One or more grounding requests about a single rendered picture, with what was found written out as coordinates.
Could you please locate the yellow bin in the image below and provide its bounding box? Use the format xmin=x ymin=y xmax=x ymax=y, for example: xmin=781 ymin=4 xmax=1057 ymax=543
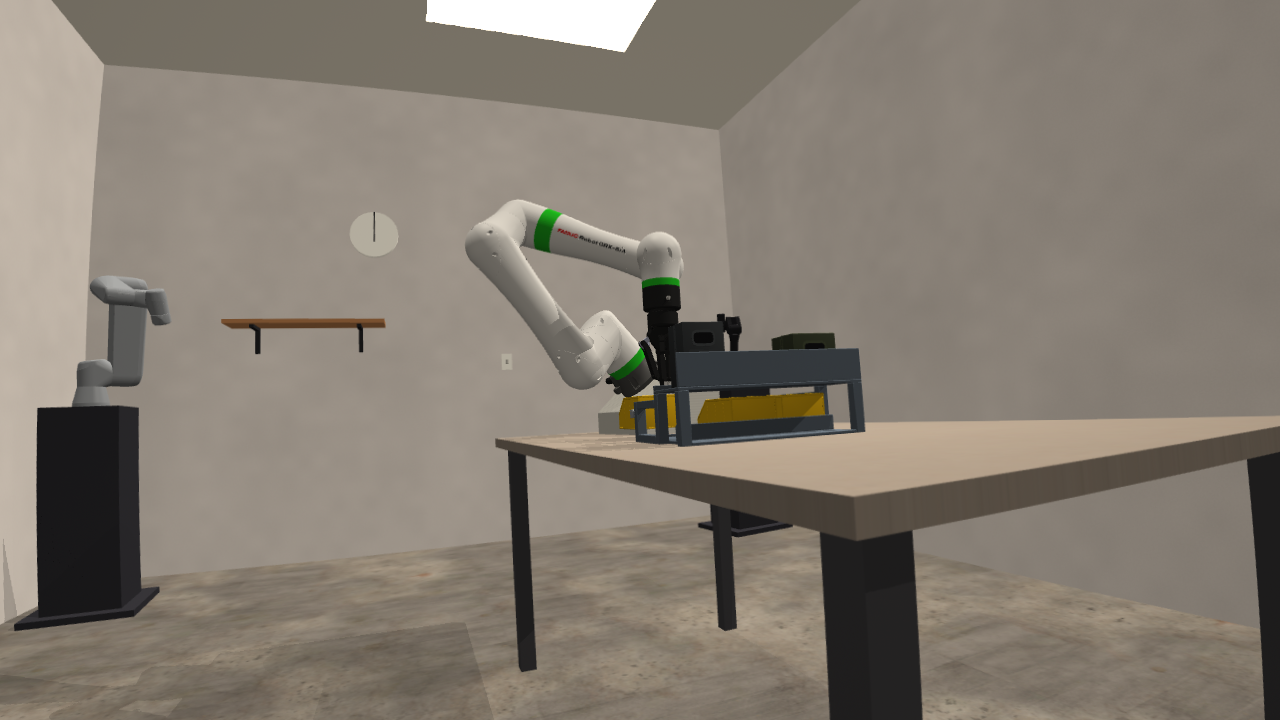
xmin=698 ymin=395 xmax=777 ymax=423
xmin=620 ymin=395 xmax=676 ymax=429
xmin=776 ymin=393 xmax=826 ymax=418

